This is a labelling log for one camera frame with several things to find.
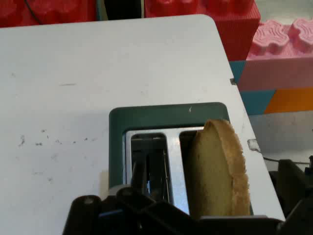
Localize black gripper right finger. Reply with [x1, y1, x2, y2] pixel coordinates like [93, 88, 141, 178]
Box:
[199, 198, 313, 235]

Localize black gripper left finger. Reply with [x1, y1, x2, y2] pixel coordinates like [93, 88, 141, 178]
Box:
[62, 187, 200, 235]

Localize dark green two-slot toaster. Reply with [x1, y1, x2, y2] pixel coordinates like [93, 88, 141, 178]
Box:
[108, 102, 232, 216]

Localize toasted bread slice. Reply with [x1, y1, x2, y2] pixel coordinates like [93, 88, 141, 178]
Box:
[189, 118, 251, 218]

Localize black floor equipment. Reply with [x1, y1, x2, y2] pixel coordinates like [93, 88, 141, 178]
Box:
[268, 155, 313, 216]

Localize white tape scrap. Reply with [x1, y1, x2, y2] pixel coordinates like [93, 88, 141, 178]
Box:
[247, 138, 260, 152]

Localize teal foam block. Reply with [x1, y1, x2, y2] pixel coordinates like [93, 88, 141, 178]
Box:
[229, 60, 277, 116]

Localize orange foam block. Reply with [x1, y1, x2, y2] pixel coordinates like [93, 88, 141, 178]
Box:
[265, 87, 313, 115]

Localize pink foam building block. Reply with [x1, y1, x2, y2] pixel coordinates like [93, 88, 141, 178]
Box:
[238, 19, 313, 93]

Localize red foam blocks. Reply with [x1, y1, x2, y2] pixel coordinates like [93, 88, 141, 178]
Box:
[0, 0, 97, 28]

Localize red foam building block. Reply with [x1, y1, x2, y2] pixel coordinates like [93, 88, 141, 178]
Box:
[144, 0, 261, 62]

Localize thin grey floor cable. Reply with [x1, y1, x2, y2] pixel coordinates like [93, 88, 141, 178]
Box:
[263, 157, 312, 165]

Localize thin black tripod cable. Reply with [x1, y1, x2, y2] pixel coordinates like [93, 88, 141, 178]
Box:
[23, 0, 44, 24]

